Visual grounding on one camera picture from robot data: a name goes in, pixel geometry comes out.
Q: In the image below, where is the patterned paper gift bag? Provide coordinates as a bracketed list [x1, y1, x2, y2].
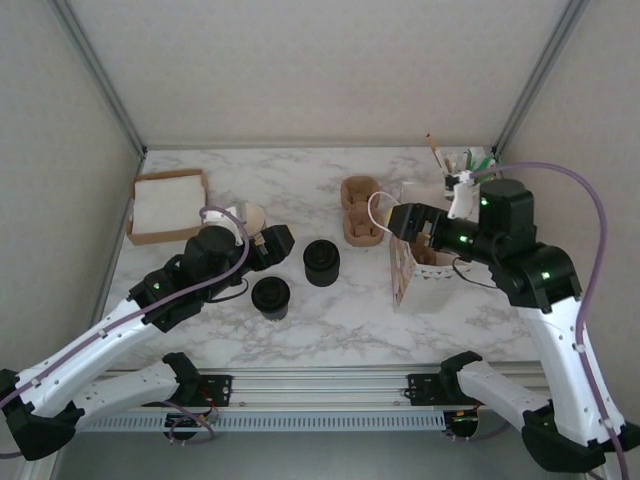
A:
[368, 180, 469, 315]

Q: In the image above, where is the white paper napkin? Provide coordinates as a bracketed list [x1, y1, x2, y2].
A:
[130, 173, 207, 234]

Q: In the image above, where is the stack of paper cups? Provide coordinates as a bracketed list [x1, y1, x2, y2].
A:
[227, 202, 267, 239]

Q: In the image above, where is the brown cardboard napkin tray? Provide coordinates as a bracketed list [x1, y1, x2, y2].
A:
[124, 168, 210, 246]

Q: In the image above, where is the paper wrapped wooden stirrer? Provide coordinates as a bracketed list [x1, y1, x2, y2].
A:
[424, 132, 447, 169]

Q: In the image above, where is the aluminium table end rail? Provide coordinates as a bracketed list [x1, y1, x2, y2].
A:
[143, 143, 497, 151]

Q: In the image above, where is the aluminium table side rail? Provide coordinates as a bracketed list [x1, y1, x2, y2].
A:
[77, 149, 149, 372]

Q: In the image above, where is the aluminium frame post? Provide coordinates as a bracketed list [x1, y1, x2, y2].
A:
[491, 0, 594, 156]
[49, 0, 147, 157]

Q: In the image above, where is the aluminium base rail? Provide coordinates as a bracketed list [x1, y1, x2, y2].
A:
[79, 367, 551, 412]

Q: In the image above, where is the white slotted cable duct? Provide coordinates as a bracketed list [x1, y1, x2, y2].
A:
[74, 412, 447, 432]

